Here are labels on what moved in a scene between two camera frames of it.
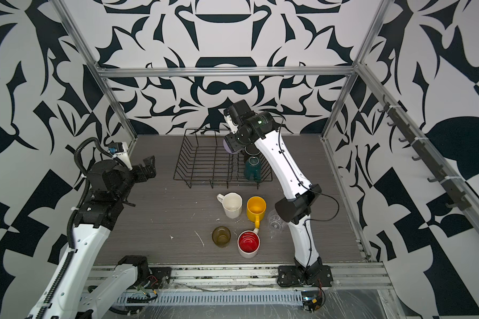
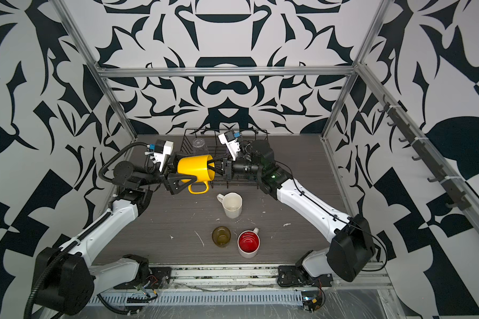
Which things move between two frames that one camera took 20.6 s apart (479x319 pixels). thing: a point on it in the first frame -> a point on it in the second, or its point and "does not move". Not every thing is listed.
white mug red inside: (249, 243) does not move
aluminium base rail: (261, 278) does not move
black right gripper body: (235, 139) -> (243, 166)
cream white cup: (232, 203) does not move
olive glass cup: (221, 236) does not move
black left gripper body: (138, 176) -> (169, 169)
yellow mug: (255, 210) -> (197, 166)
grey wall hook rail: (461, 202) does not move
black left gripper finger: (150, 173) -> (173, 180)
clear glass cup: (275, 222) -> (199, 148)
